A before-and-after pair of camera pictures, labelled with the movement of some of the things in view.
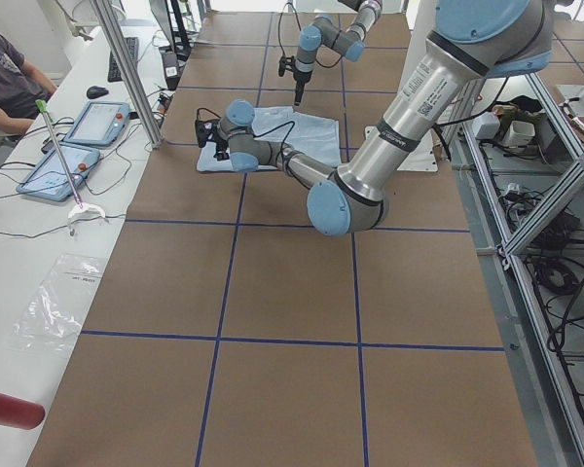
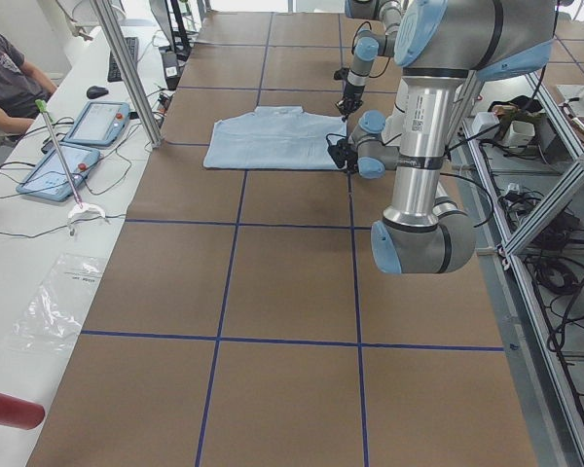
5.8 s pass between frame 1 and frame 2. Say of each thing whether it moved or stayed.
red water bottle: stayed
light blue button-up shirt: stayed
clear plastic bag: stayed
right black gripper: moved
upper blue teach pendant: stayed
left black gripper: moved
